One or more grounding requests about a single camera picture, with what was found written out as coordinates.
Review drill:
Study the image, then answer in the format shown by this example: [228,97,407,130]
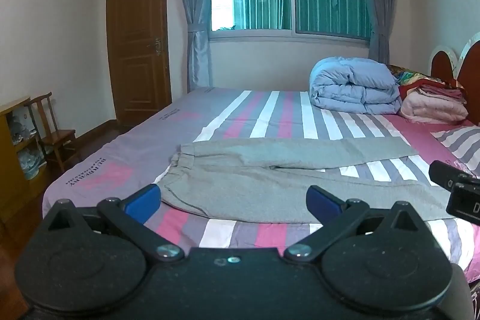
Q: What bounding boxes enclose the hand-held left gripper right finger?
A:
[284,185,432,263]

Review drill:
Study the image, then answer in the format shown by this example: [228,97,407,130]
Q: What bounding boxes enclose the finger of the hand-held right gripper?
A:
[429,160,478,193]

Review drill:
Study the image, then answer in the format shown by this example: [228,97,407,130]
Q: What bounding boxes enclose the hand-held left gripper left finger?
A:
[44,184,185,263]

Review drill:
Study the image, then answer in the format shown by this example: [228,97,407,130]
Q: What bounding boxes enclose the grey pants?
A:
[157,138,456,224]

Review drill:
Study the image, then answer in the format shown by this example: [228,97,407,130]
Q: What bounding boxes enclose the striped pillow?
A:
[430,125,480,176]

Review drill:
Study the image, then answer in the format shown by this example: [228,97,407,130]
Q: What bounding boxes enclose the folded pink blanket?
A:
[400,85,469,124]

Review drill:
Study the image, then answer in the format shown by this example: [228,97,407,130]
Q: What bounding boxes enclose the red patterned blanket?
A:
[388,64,467,104]

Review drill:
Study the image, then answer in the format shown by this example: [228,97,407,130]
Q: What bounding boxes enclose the bed with striped sheet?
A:
[42,87,480,284]

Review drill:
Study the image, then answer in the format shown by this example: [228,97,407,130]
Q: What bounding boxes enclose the red and white headboard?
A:
[428,39,480,126]

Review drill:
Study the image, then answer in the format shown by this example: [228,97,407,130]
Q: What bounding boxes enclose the wooden chair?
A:
[24,91,79,172]

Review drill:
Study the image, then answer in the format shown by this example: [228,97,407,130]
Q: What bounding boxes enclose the folded light blue duvet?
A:
[309,57,403,115]

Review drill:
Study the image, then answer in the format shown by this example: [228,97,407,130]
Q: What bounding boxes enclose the yellow wooden cabinet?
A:
[0,96,47,223]

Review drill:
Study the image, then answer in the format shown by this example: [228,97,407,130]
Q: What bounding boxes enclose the wooden door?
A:
[106,0,173,129]

